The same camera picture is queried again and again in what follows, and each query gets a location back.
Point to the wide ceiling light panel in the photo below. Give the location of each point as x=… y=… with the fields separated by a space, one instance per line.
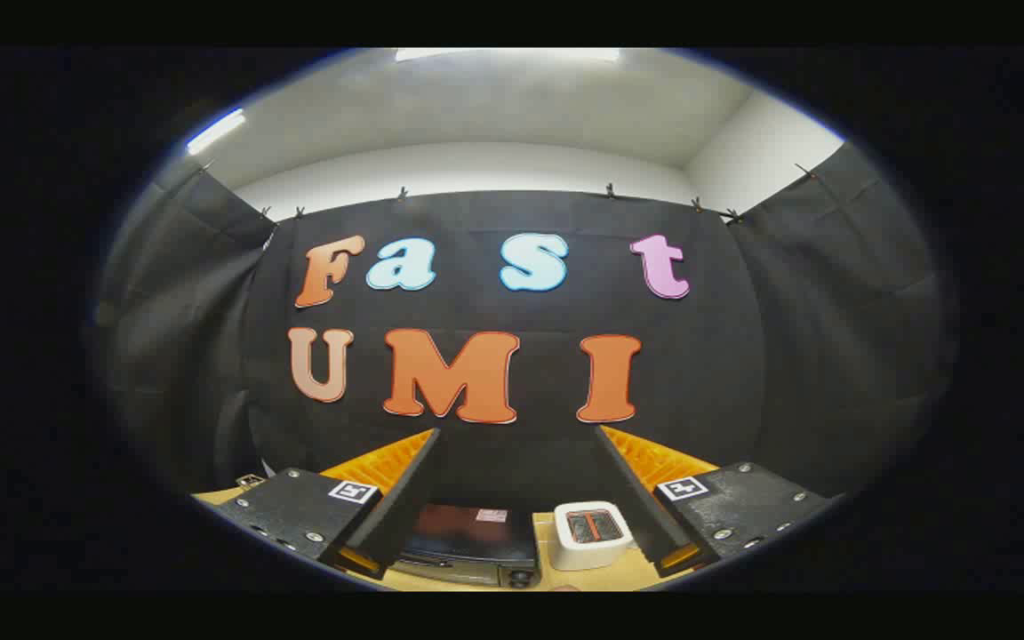
x=503 y=53

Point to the white pop-up toaster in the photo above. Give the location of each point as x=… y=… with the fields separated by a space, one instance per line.
x=588 y=551

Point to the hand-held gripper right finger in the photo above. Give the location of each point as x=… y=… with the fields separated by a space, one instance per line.
x=632 y=498

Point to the black backdrop cloth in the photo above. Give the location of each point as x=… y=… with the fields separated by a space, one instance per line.
x=725 y=356

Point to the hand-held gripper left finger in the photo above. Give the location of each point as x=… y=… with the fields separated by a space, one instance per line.
x=401 y=507

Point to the black toaster oven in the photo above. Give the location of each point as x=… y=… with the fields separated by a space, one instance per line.
x=472 y=538

